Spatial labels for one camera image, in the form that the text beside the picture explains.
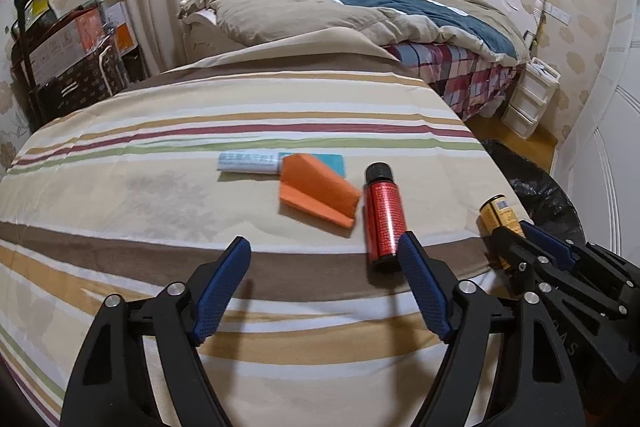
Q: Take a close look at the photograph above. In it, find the brown patterned storage box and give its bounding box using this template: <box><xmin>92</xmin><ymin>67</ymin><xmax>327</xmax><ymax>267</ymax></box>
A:
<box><xmin>29</xmin><ymin>36</ymin><xmax>132</xmax><ymax>128</ymax></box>

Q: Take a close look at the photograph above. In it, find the white tube box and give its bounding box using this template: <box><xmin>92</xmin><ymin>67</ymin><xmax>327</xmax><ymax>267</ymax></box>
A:
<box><xmin>216</xmin><ymin>151</ymin><xmax>284</xmax><ymax>176</ymax></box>

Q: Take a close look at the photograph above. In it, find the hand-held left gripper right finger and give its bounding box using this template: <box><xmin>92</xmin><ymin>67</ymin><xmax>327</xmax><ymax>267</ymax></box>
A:
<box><xmin>397</xmin><ymin>230</ymin><xmax>587</xmax><ymax>427</ymax></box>

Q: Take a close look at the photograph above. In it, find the white and orange box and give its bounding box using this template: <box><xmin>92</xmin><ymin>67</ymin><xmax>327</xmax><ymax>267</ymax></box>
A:
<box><xmin>104</xmin><ymin>1</ymin><xmax>139</xmax><ymax>58</ymax></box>

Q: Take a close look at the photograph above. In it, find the striped bed sheet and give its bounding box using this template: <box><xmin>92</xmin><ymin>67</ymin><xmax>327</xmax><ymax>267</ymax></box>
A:
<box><xmin>0</xmin><ymin>26</ymin><xmax>551</xmax><ymax>427</ymax></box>

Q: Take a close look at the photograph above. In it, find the bed with checkered quilt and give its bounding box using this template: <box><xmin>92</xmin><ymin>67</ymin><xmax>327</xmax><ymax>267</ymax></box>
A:
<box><xmin>177</xmin><ymin>0</ymin><xmax>532</xmax><ymax>68</ymax></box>

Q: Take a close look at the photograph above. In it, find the black trolley handle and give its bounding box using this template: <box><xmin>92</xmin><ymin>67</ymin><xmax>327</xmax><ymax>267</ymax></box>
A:
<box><xmin>11</xmin><ymin>0</ymin><xmax>52</xmax><ymax>108</ymax></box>

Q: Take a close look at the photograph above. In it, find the black trash bag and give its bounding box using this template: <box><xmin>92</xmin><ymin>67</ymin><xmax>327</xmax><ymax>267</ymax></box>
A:
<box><xmin>481</xmin><ymin>139</ymin><xmax>587</xmax><ymax>249</ymax></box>

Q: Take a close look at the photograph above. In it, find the white door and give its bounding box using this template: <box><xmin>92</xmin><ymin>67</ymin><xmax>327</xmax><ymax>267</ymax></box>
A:
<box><xmin>549</xmin><ymin>0</ymin><xmax>640</xmax><ymax>269</ymax></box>

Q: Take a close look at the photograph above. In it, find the cardboard box with orange label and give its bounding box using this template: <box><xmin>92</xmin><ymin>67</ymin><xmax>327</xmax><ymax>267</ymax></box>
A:
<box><xmin>26</xmin><ymin>3</ymin><xmax>109</xmax><ymax>84</ymax></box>

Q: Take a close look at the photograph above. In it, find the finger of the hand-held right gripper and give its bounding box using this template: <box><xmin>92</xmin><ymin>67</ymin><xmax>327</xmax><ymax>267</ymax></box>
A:
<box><xmin>486</xmin><ymin>226</ymin><xmax>629</xmax><ymax>321</ymax></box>
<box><xmin>520</xmin><ymin>219</ymin><xmax>640</xmax><ymax>308</ymax></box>

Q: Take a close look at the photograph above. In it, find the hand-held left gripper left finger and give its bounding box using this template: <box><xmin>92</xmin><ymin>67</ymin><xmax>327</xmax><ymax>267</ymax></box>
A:
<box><xmin>60</xmin><ymin>235</ymin><xmax>253</xmax><ymax>427</ymax></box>

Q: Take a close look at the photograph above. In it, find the small yellow bottle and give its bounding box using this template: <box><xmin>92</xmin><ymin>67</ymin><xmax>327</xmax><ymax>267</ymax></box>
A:
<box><xmin>478</xmin><ymin>194</ymin><xmax>527</xmax><ymax>271</ymax></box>

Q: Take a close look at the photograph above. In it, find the yellow tag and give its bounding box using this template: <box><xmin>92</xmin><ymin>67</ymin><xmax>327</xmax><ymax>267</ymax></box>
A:
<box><xmin>29</xmin><ymin>0</ymin><xmax>54</xmax><ymax>26</ymax></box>

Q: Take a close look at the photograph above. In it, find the plaid bed sheet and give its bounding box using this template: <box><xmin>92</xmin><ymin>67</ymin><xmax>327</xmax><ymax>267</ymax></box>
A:
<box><xmin>384</xmin><ymin>42</ymin><xmax>527</xmax><ymax>121</ymax></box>

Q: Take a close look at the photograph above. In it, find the red bottle with black cap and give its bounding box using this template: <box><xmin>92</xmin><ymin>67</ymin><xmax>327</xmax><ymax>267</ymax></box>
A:
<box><xmin>363</xmin><ymin>162</ymin><xmax>402</xmax><ymax>274</ymax></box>

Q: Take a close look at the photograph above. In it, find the teal card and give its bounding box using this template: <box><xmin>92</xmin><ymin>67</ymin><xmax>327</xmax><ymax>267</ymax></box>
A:
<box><xmin>280</xmin><ymin>151</ymin><xmax>347</xmax><ymax>180</ymax></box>

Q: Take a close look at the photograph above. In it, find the white plastic drawer unit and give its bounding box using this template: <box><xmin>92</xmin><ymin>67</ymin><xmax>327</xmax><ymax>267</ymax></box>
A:
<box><xmin>501</xmin><ymin>56</ymin><xmax>560</xmax><ymax>139</ymax></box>

